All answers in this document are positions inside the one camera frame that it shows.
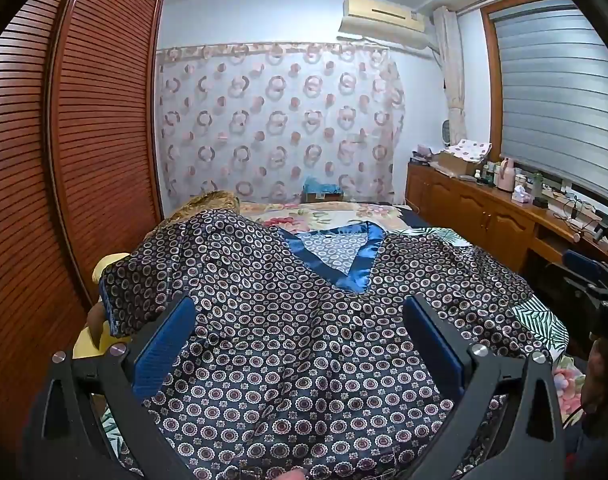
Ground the wooden sideboard cabinet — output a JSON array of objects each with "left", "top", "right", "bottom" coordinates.
[{"left": 405, "top": 160, "right": 608, "bottom": 281}]

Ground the circle print sheer curtain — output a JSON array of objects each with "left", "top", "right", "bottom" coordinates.
[{"left": 155, "top": 42, "right": 405, "bottom": 203}]

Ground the pink thermos jug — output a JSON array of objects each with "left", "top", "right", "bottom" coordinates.
[{"left": 499, "top": 157, "right": 516, "bottom": 192}]

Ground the beige tied window curtain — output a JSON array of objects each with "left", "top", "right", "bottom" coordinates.
[{"left": 432, "top": 6, "right": 469, "bottom": 147}]

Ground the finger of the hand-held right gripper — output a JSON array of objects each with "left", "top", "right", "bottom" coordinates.
[{"left": 561, "top": 251, "right": 607, "bottom": 301}]

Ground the navy bed sheet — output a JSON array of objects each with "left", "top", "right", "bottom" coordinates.
[{"left": 399, "top": 210, "right": 435, "bottom": 231}]

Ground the blue plastic bag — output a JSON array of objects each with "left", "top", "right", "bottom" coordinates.
[{"left": 304, "top": 176, "right": 343, "bottom": 195}]

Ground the person's right hand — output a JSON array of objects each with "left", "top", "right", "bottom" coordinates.
[{"left": 584, "top": 347, "right": 608, "bottom": 413}]

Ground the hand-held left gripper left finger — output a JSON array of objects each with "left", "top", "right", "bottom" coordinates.
[{"left": 26, "top": 294, "right": 199, "bottom": 480}]

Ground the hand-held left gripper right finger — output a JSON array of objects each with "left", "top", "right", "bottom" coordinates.
[{"left": 403, "top": 294, "right": 567, "bottom": 480}]

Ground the grey window blind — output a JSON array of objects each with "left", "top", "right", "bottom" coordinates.
[{"left": 489, "top": 2, "right": 608, "bottom": 196}]

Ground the person's dark clothing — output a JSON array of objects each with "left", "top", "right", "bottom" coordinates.
[{"left": 559, "top": 405, "right": 608, "bottom": 480}]

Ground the white spotted cloth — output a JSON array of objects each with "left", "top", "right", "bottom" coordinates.
[{"left": 448, "top": 138, "right": 494, "bottom": 158}]

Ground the floral blanket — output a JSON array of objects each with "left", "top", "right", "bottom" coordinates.
[{"left": 239, "top": 201, "right": 409, "bottom": 233}]

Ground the yellow cloth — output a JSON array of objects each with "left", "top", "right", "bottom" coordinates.
[{"left": 84, "top": 252, "right": 134, "bottom": 361}]

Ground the wooden window frame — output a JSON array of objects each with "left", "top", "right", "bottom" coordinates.
[{"left": 481, "top": 0, "right": 608, "bottom": 211}]

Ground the beige air conditioner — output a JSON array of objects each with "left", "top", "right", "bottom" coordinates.
[{"left": 338, "top": 0, "right": 429, "bottom": 51}]

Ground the green leaf print bedsheet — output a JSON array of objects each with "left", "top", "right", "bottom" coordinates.
[{"left": 101, "top": 227, "right": 570, "bottom": 480}]

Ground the brown patterned folded cloth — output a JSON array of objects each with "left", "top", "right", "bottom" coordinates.
[{"left": 166, "top": 190, "right": 242, "bottom": 223}]

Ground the wooden louvered wardrobe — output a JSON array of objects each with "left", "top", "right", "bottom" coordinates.
[{"left": 0, "top": 0, "right": 165, "bottom": 461}]

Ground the navy circle print pajama top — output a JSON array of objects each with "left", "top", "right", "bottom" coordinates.
[{"left": 100, "top": 208, "right": 552, "bottom": 480}]

